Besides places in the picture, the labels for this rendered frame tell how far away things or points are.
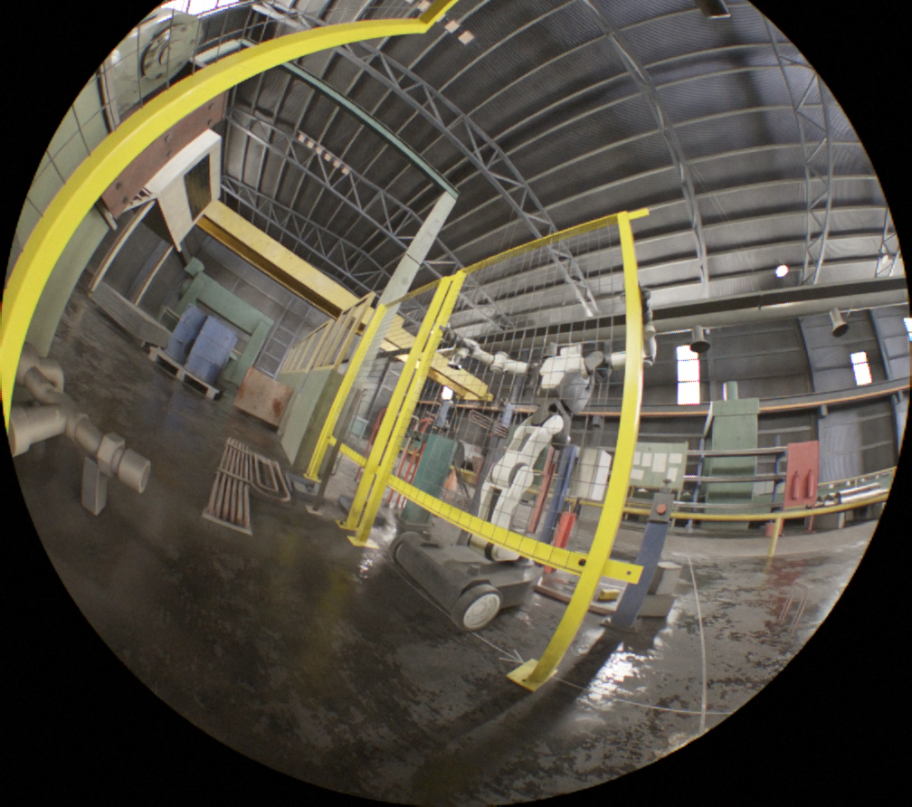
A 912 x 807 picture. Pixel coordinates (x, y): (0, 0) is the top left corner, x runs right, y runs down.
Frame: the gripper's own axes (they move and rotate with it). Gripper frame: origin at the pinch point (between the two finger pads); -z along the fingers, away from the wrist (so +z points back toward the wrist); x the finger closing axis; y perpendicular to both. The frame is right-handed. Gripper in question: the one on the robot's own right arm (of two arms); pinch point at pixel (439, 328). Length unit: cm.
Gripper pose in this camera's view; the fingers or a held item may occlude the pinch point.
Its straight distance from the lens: 168.8
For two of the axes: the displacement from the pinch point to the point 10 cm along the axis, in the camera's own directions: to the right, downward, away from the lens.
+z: 6.8, 4.8, 5.6
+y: -3.1, 8.7, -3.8
